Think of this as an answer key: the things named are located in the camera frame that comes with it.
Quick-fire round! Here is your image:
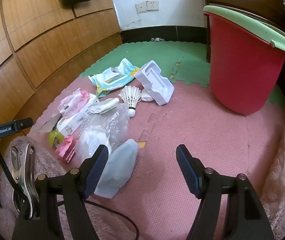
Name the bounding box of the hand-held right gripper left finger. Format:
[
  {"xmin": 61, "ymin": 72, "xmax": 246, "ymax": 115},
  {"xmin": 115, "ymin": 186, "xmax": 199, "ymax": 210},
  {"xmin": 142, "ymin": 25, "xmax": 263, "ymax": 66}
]
[{"xmin": 12, "ymin": 144, "xmax": 109, "ymax": 240}]

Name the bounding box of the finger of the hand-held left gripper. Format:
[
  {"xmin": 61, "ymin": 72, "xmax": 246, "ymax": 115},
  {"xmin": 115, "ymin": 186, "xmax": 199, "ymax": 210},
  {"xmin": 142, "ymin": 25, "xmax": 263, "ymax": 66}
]
[{"xmin": 17, "ymin": 117, "xmax": 34, "ymax": 133}]

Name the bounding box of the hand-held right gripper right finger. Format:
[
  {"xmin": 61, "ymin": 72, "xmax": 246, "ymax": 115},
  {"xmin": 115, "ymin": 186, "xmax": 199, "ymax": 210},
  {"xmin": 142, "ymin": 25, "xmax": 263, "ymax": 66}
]
[{"xmin": 176, "ymin": 144, "xmax": 275, "ymax": 240}]

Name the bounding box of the pink plastic pack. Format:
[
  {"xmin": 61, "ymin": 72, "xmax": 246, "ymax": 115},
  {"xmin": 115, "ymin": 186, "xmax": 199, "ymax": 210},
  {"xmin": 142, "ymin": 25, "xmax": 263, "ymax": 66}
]
[{"xmin": 59, "ymin": 88, "xmax": 90, "ymax": 118}]

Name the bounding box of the blue wet wipes pack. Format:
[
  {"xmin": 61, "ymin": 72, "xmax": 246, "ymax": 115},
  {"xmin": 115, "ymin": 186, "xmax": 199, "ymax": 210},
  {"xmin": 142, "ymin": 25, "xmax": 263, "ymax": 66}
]
[{"xmin": 88, "ymin": 58, "xmax": 141, "ymax": 98}]

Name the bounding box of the red bin with green rim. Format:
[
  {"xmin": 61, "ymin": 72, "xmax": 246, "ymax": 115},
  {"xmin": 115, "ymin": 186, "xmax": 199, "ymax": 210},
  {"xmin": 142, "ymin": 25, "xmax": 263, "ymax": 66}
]
[{"xmin": 203, "ymin": 5, "xmax": 285, "ymax": 117}]

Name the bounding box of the pale blue face mask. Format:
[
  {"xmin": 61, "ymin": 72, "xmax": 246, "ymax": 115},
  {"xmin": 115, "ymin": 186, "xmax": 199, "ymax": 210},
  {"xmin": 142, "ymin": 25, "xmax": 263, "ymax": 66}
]
[{"xmin": 94, "ymin": 139, "xmax": 139, "ymax": 199}]

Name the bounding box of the yellow-green small packet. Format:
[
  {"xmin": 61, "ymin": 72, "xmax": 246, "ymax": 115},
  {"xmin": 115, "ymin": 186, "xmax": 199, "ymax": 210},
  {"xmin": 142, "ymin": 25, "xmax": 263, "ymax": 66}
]
[{"xmin": 48, "ymin": 129, "xmax": 65, "ymax": 148}]

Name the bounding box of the clear plastic bag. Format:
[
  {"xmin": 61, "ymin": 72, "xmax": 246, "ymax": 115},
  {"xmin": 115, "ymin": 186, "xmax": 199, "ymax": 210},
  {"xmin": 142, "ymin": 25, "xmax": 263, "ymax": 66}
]
[{"xmin": 76, "ymin": 104, "xmax": 130, "ymax": 165}]

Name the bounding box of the pink folded paper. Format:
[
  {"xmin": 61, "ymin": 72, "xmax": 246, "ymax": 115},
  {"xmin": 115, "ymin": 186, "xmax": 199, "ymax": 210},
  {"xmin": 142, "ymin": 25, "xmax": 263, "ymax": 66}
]
[{"xmin": 55, "ymin": 134, "xmax": 76, "ymax": 164}]

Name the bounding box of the metal spring clip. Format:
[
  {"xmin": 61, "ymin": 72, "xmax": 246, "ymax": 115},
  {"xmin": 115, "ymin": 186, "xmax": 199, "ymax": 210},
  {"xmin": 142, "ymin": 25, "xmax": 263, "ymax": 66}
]
[{"xmin": 10, "ymin": 142, "xmax": 41, "ymax": 219}]

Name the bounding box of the pink foam mat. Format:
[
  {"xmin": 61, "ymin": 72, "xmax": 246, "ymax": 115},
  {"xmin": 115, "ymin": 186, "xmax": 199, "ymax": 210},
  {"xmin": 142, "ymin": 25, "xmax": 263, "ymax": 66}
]
[{"xmin": 27, "ymin": 76, "xmax": 285, "ymax": 240}]

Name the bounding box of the white carton box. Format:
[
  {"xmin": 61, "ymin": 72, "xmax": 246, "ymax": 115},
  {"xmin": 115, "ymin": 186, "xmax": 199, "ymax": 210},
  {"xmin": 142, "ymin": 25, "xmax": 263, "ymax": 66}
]
[{"xmin": 56, "ymin": 93, "xmax": 113, "ymax": 137}]

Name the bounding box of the white rolled cloth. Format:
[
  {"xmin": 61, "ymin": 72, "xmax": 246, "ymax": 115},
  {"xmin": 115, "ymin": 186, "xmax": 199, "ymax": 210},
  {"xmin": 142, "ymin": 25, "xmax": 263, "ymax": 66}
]
[{"xmin": 90, "ymin": 98, "xmax": 120, "ymax": 115}]

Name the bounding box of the white shuttlecock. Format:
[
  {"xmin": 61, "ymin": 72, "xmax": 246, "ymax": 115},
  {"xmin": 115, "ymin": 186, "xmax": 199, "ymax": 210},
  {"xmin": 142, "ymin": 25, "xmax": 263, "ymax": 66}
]
[{"xmin": 119, "ymin": 85, "xmax": 142, "ymax": 118}]

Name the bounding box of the crumpled white tissue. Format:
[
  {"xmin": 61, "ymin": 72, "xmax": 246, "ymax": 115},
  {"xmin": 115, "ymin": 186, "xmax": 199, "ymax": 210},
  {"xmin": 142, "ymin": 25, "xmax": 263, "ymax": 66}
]
[{"xmin": 140, "ymin": 88, "xmax": 155, "ymax": 103}]

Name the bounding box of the wooden wardrobe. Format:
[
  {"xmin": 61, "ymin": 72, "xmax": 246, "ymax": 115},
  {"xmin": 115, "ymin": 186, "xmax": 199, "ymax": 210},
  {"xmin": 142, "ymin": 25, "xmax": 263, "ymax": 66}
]
[{"xmin": 0, "ymin": 0, "xmax": 123, "ymax": 145}]

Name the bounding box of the white plastic tray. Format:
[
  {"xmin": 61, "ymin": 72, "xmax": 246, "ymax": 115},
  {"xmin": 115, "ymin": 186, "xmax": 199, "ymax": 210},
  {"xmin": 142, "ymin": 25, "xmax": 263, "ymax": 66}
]
[{"xmin": 134, "ymin": 60, "xmax": 175, "ymax": 107}]

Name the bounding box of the pale pink fluffy blanket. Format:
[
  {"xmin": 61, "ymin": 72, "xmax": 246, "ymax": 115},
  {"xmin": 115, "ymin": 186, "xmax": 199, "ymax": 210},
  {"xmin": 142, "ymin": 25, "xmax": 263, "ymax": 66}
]
[{"xmin": 260, "ymin": 116, "xmax": 285, "ymax": 230}]

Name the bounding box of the black braided cable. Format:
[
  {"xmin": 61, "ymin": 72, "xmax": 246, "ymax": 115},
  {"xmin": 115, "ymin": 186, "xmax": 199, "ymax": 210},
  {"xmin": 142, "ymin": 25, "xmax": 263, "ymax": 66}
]
[{"xmin": 0, "ymin": 120, "xmax": 25, "ymax": 200}]

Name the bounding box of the thin black cable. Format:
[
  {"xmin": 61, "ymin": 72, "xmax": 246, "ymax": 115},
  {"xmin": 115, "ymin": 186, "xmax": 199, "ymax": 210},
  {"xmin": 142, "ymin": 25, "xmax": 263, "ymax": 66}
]
[{"xmin": 57, "ymin": 199, "xmax": 140, "ymax": 240}]

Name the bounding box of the white wall socket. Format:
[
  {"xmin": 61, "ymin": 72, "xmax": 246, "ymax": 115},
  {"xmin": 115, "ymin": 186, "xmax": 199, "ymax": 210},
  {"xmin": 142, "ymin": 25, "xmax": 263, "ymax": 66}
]
[
  {"xmin": 135, "ymin": 2, "xmax": 147, "ymax": 14},
  {"xmin": 146, "ymin": 0, "xmax": 159, "ymax": 12}
]

